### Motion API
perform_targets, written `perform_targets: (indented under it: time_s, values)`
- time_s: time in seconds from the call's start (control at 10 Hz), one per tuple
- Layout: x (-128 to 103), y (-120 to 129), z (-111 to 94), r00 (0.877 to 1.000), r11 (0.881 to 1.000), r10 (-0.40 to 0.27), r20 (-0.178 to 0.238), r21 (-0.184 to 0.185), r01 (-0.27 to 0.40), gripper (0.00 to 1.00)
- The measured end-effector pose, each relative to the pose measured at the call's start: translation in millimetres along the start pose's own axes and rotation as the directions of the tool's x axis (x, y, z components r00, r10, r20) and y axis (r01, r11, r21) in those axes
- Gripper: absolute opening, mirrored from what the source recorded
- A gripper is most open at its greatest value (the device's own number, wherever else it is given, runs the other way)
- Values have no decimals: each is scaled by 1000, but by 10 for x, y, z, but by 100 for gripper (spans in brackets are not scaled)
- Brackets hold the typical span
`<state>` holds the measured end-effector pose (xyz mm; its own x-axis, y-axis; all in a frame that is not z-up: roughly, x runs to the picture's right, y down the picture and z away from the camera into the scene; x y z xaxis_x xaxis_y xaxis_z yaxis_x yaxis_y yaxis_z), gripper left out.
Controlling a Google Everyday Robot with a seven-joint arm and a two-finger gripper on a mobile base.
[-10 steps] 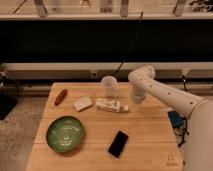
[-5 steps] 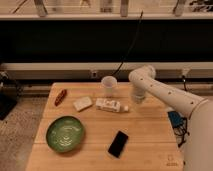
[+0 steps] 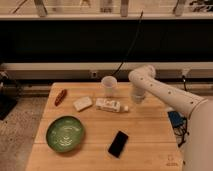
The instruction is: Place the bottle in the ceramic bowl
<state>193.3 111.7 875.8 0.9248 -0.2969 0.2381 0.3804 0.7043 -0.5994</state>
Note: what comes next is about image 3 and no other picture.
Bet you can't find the green ceramic bowl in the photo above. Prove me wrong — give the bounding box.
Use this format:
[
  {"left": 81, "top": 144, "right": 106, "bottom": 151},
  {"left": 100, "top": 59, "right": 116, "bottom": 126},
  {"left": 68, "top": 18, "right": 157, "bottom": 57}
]
[{"left": 46, "top": 116, "right": 85, "bottom": 153}]

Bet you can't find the red brown sausage toy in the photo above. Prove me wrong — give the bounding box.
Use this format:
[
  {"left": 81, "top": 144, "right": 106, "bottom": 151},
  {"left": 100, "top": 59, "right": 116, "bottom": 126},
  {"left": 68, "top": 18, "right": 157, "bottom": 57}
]
[{"left": 54, "top": 89, "right": 67, "bottom": 106}]

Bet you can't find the white plastic bottle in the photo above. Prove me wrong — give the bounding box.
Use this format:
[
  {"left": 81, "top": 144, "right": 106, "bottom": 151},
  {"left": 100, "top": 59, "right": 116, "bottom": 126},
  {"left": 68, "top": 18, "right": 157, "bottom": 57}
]
[{"left": 95, "top": 98, "right": 129, "bottom": 113}]

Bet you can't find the black smartphone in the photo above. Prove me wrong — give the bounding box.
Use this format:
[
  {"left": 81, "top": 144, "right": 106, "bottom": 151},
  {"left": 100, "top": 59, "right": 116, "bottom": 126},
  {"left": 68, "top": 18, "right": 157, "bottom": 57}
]
[{"left": 108, "top": 131, "right": 128, "bottom": 158}]

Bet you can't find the white plastic cup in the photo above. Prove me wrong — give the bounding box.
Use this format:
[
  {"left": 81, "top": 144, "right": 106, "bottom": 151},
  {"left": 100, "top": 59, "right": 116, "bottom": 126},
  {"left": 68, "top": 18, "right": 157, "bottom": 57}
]
[{"left": 101, "top": 76, "right": 117, "bottom": 97}]

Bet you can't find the blue cable connector box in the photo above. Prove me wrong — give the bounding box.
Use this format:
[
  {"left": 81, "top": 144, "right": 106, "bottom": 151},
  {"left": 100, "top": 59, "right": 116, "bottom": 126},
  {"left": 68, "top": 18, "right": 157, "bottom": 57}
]
[{"left": 168, "top": 111, "right": 184, "bottom": 128}]

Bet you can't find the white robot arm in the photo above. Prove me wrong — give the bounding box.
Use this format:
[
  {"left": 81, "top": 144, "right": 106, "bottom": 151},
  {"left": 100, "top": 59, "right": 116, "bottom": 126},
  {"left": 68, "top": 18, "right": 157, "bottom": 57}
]
[{"left": 128, "top": 65, "right": 213, "bottom": 171}]

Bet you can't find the white sponge block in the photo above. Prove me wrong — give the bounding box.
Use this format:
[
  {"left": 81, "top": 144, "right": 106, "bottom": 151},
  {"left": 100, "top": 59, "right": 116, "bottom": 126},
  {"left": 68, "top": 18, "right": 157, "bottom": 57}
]
[{"left": 73, "top": 97, "right": 93, "bottom": 112}]

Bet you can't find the black equipment at left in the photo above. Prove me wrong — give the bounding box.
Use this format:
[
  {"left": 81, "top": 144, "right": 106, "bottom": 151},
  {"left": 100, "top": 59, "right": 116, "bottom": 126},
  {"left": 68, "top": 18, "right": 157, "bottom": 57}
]
[{"left": 0, "top": 71, "right": 21, "bottom": 120}]

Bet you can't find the black hanging cable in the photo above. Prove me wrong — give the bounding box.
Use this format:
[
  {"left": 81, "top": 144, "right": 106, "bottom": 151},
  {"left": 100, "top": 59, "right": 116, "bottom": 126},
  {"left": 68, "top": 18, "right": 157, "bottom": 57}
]
[{"left": 111, "top": 9, "right": 145, "bottom": 77}]

